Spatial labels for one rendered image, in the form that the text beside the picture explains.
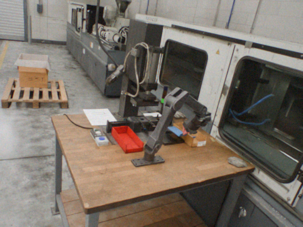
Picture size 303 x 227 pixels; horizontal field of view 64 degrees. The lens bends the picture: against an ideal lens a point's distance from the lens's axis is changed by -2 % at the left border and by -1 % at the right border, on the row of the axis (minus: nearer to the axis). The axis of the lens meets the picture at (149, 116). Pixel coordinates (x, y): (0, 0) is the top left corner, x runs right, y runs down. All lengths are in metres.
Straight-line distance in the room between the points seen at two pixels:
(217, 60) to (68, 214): 1.68
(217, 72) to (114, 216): 1.41
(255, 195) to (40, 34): 9.90
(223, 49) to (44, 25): 9.21
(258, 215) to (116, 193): 1.05
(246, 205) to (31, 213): 1.74
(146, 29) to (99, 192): 1.04
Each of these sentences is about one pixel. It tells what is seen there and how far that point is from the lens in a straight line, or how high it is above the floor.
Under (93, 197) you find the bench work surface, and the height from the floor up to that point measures 0.90.
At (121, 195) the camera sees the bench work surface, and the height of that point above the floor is 0.90.
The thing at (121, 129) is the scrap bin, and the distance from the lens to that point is 1.72.
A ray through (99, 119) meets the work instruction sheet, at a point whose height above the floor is 0.90.
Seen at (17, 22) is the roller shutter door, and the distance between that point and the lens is 10.66.
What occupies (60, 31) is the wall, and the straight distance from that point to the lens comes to 10.79.
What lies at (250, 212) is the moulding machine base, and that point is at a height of 0.56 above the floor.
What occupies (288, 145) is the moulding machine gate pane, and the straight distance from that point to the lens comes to 1.64.
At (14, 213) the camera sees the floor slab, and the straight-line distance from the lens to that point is 2.47.
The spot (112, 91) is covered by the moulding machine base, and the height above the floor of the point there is 0.16.
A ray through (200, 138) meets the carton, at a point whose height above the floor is 0.93.
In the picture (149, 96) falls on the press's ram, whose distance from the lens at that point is 1.70.
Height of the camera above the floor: 1.70
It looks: 23 degrees down
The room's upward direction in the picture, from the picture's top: 10 degrees clockwise
